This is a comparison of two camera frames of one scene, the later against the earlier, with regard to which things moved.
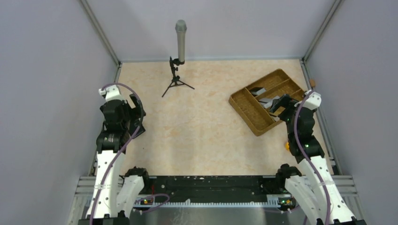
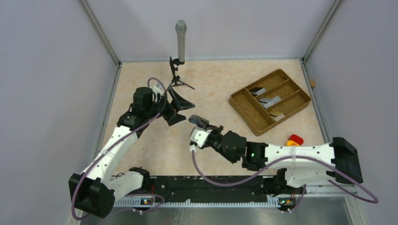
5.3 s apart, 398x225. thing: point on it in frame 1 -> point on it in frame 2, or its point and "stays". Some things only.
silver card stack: x=267 y=102 stays
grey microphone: x=180 y=27 stays
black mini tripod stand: x=174 y=63 stays
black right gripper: x=285 y=101 -> x=206 y=125
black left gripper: x=137 y=108 -> x=179 y=104
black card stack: x=256 y=91 stays
